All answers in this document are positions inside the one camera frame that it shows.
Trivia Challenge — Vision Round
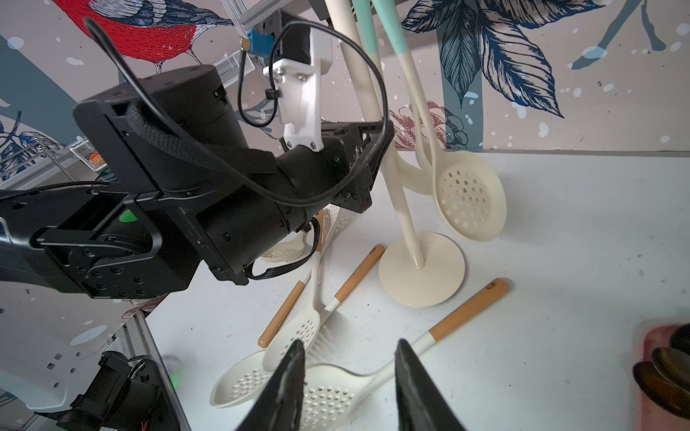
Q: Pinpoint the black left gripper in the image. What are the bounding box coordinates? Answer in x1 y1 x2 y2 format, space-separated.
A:
280 122 394 214

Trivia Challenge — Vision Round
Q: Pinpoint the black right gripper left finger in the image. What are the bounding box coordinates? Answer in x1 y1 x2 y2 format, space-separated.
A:
236 339 305 431

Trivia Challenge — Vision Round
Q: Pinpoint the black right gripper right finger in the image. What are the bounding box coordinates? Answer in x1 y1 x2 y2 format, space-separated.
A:
395 339 466 431

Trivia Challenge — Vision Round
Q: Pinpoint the mint handle cream skimmer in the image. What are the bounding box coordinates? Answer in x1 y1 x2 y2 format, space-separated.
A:
352 0 432 195

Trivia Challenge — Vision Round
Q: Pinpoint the cream utensil rack stand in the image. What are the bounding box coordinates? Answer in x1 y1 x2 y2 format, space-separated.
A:
325 1 465 307

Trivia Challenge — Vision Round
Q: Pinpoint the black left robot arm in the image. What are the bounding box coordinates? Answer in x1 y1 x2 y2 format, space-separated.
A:
1 65 393 299

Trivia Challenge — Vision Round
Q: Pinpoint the cream skimmer round head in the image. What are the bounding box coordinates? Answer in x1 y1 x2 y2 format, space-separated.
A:
210 208 332 409

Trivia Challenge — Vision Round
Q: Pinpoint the pink tray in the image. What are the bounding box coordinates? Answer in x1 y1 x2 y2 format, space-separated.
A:
634 323 689 430

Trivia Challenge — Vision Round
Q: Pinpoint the red orange packet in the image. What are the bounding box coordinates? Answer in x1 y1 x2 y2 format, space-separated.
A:
88 152 107 169

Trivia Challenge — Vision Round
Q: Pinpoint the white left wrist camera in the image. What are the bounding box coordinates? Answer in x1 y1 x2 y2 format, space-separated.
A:
240 9 332 152

